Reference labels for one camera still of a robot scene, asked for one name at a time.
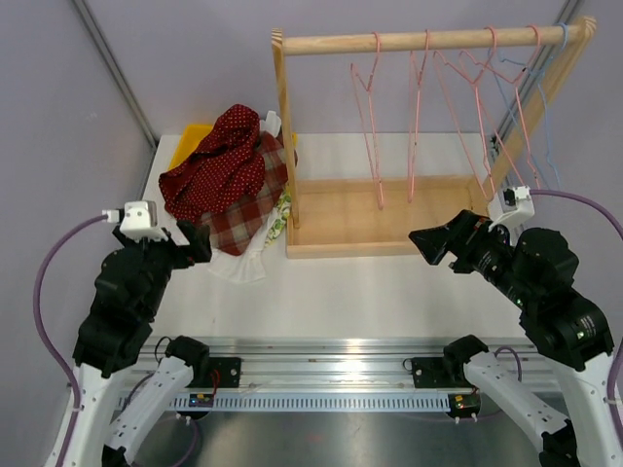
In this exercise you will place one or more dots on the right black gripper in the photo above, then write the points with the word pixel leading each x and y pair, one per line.
pixel 466 231

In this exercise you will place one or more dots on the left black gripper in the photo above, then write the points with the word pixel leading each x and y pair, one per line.
pixel 199 236

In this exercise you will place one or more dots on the red plaid skirt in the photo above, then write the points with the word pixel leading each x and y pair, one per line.
pixel 232 231

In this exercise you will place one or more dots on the white skirt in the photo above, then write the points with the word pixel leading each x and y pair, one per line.
pixel 248 267

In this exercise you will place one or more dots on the red polka dot skirt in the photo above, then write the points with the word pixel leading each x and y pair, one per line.
pixel 225 166

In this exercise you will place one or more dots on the lemon print skirt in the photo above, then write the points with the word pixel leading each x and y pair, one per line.
pixel 279 216

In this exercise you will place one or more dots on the pink hanger of white skirt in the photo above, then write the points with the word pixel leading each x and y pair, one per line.
pixel 457 93

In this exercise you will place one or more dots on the pink hanger of lemon skirt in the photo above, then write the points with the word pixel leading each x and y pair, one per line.
pixel 518 115

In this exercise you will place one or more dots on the pink hanger of plaid skirt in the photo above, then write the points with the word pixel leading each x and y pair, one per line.
pixel 416 75

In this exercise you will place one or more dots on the pink hanger of polka skirt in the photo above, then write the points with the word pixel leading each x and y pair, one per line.
pixel 363 94

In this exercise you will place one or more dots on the blue wire hanger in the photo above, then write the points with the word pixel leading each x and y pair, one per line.
pixel 538 76

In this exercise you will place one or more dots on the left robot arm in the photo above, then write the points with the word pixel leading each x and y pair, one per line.
pixel 128 293

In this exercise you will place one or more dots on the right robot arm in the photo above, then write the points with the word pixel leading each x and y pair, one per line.
pixel 568 330

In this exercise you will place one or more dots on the yellow plastic bin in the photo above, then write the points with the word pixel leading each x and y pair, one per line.
pixel 190 139

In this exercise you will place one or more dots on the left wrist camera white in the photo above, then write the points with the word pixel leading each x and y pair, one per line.
pixel 136 221

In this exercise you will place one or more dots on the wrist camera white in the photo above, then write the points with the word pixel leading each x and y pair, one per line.
pixel 136 221
pixel 520 208

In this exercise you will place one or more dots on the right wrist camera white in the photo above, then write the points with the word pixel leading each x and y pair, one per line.
pixel 520 208

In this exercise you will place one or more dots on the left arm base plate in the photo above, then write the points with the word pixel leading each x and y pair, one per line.
pixel 224 372

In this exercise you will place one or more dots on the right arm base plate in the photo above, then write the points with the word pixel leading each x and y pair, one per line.
pixel 428 372

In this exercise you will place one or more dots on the aluminium mounting rail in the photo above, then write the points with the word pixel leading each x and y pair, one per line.
pixel 322 375

